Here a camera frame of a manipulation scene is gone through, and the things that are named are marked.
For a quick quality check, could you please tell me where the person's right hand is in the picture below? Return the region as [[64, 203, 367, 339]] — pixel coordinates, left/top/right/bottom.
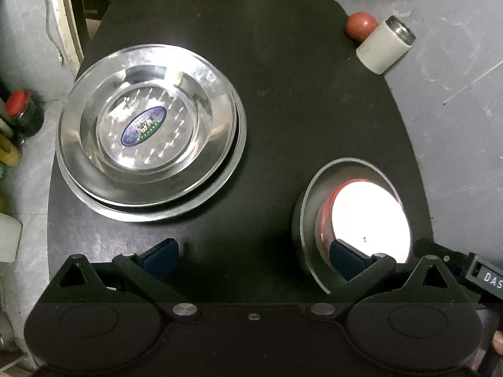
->
[[470, 331, 502, 376]]

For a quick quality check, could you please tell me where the white steel-topped thermos jar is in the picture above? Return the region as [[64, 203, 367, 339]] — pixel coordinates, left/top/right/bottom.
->
[[356, 15, 416, 75]]

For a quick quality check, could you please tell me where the large white red-rimmed bowl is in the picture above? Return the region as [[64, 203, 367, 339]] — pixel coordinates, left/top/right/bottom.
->
[[315, 178, 412, 268]]

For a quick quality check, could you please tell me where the shiny steel plate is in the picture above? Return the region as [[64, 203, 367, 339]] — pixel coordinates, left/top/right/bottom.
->
[[56, 44, 246, 209]]

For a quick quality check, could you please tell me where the red tomato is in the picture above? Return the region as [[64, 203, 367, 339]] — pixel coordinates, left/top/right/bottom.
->
[[345, 12, 379, 43]]

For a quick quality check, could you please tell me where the red-lidded dark jar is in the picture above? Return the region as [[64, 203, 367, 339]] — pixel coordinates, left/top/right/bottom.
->
[[5, 90, 44, 137]]

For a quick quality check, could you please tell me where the deep steel mixing bowl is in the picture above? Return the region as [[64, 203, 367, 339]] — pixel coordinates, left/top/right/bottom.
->
[[291, 157, 402, 294]]

